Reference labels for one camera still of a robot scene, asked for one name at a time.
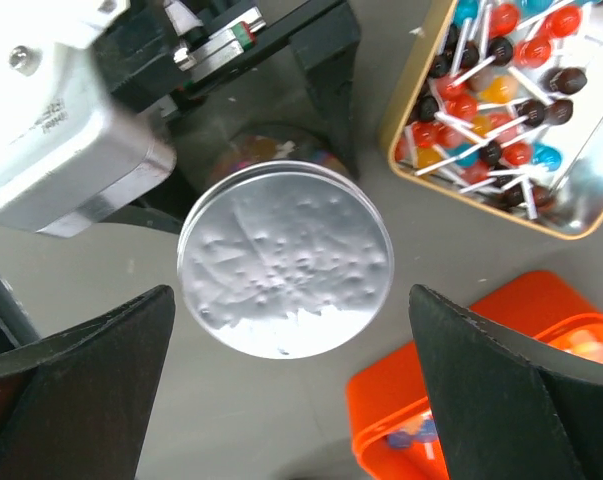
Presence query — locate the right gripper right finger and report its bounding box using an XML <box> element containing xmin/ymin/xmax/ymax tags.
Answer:
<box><xmin>409</xmin><ymin>285</ymin><xmax>603</xmax><ymax>479</ymax></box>

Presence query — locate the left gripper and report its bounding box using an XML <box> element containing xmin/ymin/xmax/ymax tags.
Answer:
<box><xmin>93</xmin><ymin>1</ymin><xmax>361</xmax><ymax>178</ymax></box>

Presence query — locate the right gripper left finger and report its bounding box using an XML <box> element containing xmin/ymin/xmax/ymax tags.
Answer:
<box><xmin>0</xmin><ymin>285</ymin><xmax>175</xmax><ymax>479</ymax></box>

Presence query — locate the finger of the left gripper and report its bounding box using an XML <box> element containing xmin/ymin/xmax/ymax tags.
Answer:
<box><xmin>103</xmin><ymin>197</ymin><xmax>186</xmax><ymax>235</ymax></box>

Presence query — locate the clear glass jar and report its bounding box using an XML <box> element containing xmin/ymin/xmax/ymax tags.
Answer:
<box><xmin>205</xmin><ymin>124</ymin><xmax>354</xmax><ymax>186</ymax></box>

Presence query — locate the orange candy tray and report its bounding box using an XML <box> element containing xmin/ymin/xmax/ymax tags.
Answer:
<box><xmin>346</xmin><ymin>271</ymin><xmax>603</xmax><ymax>479</ymax></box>

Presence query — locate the silver jar lid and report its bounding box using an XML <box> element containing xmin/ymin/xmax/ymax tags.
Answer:
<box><xmin>177</xmin><ymin>160</ymin><xmax>395</xmax><ymax>360</ymax></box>

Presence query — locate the gold candy tin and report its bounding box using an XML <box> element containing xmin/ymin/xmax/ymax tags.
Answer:
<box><xmin>379</xmin><ymin>1</ymin><xmax>603</xmax><ymax>240</ymax></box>

